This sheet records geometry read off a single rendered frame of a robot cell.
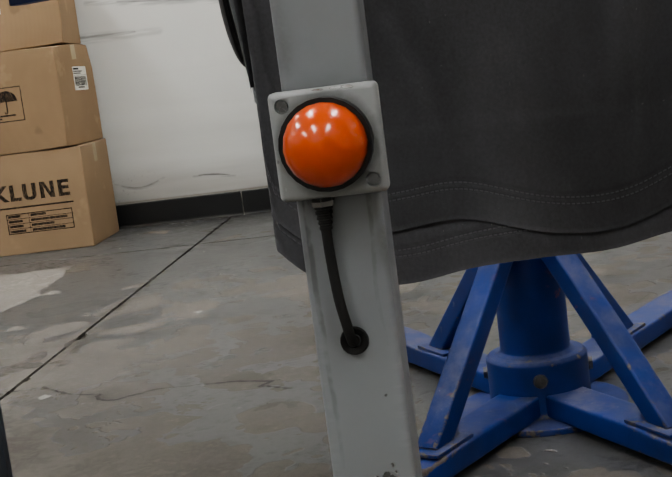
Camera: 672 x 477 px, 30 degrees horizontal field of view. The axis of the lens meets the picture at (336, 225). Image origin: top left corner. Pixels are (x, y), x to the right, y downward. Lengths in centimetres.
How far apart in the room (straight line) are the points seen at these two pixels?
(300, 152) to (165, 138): 514
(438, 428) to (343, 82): 145
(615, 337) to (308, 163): 155
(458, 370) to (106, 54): 390
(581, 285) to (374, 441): 152
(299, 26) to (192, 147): 508
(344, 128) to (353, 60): 5
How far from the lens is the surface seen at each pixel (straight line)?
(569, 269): 212
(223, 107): 561
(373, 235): 58
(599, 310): 208
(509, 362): 222
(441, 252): 88
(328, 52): 57
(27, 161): 536
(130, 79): 570
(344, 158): 54
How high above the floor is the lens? 69
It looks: 8 degrees down
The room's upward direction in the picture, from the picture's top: 7 degrees counter-clockwise
